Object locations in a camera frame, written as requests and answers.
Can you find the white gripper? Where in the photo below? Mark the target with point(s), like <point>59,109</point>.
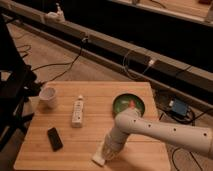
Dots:
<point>109,152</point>

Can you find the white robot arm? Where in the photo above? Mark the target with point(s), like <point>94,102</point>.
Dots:
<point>194,139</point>

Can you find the green plate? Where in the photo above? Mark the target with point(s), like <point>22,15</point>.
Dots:
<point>121,102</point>

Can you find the orange carrot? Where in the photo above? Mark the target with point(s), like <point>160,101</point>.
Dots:
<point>132,104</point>

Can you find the white remote controller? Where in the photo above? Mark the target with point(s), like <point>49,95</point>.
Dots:
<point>78,112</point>

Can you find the black smartphone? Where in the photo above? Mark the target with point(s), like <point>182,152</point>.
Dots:
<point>54,139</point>

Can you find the blue power box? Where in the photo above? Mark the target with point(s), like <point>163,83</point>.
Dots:
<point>178,107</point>

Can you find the white paper cup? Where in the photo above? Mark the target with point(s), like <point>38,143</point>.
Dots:
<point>48,97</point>

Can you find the black chair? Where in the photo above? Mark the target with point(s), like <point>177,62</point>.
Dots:
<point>17,85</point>

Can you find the grey metal rail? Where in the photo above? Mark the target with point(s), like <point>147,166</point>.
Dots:
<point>173,52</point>

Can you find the white object on rail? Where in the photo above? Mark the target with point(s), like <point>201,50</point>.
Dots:
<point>58,15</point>

